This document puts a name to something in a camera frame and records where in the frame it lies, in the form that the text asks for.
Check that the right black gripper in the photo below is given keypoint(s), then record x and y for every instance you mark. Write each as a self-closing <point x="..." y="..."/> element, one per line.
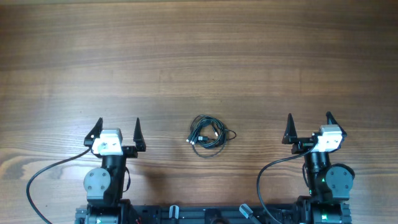
<point x="303" y="144"/>

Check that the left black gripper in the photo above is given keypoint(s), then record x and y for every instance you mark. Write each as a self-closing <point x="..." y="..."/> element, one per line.
<point x="130" y="152"/>

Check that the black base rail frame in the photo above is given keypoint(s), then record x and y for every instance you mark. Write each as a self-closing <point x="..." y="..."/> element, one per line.
<point x="281" y="213"/>

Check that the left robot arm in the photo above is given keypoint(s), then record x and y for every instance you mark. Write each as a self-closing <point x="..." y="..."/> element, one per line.
<point x="105" y="185"/>

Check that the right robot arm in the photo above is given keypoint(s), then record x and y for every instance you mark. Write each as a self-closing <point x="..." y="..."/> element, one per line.
<point x="328" y="184"/>

